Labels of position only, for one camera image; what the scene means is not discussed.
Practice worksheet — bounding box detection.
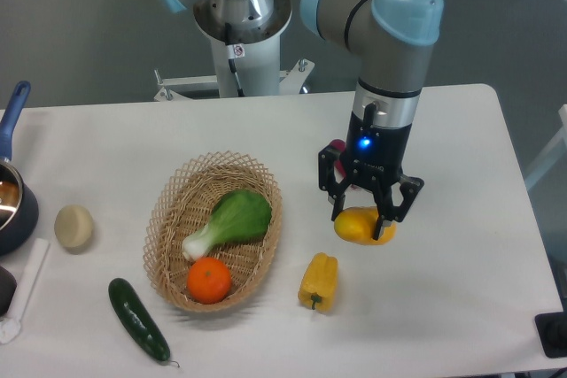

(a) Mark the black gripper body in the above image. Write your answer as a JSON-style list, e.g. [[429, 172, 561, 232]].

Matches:
[[341, 112, 412, 191]]

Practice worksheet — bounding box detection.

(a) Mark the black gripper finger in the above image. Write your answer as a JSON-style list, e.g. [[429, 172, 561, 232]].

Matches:
[[371, 174, 424, 241], [317, 144, 351, 221]]

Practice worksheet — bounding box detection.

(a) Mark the yellow mango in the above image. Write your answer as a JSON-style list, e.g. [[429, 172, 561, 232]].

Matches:
[[334, 206, 397, 245]]

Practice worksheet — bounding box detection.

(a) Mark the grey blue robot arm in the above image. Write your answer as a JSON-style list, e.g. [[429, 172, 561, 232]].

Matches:
[[162, 0, 444, 241]]

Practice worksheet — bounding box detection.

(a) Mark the red pink object behind gripper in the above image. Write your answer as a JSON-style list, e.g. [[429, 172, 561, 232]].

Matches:
[[330, 139, 346, 182]]

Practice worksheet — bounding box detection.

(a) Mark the yellow bell pepper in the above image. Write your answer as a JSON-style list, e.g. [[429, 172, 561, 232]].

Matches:
[[298, 252, 338, 312]]

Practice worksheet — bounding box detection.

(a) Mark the green bok choy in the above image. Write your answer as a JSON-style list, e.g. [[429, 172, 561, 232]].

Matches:
[[182, 189, 272, 260]]

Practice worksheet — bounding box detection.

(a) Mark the woven wicker basket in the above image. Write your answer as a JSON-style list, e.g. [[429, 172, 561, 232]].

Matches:
[[143, 151, 283, 312]]

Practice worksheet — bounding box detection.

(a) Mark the orange fruit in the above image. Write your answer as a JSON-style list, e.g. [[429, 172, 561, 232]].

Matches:
[[186, 257, 232, 305]]

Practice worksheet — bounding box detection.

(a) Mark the black device at table edge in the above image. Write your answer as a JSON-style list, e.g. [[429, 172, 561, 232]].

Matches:
[[534, 312, 566, 359]]

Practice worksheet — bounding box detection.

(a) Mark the dark green cucumber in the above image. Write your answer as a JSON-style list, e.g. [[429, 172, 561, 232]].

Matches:
[[108, 277, 181, 368]]

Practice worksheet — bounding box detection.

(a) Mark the beige round potato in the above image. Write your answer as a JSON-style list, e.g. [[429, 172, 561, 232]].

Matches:
[[54, 204, 94, 249]]

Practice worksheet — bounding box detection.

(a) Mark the dark blue saucepan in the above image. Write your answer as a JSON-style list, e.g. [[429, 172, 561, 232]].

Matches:
[[1, 81, 39, 256]]

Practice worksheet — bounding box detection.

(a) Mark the dark round object left edge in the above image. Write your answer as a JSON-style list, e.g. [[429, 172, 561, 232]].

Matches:
[[0, 266, 17, 316]]

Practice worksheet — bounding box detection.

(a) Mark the white spatula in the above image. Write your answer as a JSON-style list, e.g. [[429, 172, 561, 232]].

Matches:
[[1, 238, 50, 345]]

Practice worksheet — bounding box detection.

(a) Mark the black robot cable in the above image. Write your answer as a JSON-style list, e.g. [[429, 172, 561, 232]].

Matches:
[[223, 22, 245, 98]]

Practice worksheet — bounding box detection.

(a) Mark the white frame right edge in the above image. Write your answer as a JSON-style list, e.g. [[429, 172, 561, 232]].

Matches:
[[524, 104, 566, 191]]

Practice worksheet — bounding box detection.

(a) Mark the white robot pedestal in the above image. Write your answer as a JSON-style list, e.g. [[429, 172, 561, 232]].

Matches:
[[154, 0, 315, 101]]

